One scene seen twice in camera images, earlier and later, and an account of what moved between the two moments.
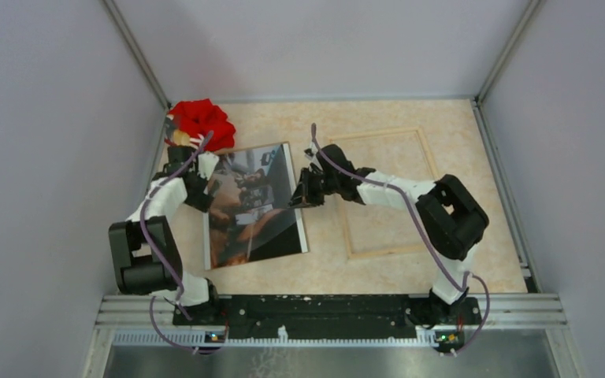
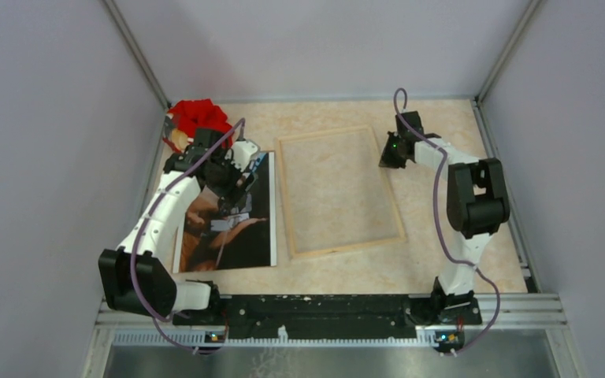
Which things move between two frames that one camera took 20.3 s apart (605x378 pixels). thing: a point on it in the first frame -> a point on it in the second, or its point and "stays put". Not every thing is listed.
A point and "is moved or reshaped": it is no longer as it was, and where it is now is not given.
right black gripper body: x=323 y=185 -> x=391 y=156
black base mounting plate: x=325 y=316 stays put
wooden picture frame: x=344 y=206 -> x=286 y=201
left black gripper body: x=197 y=198 -> x=226 y=177
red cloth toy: x=200 y=116 stays put
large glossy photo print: x=251 y=219 is moved or reshaped
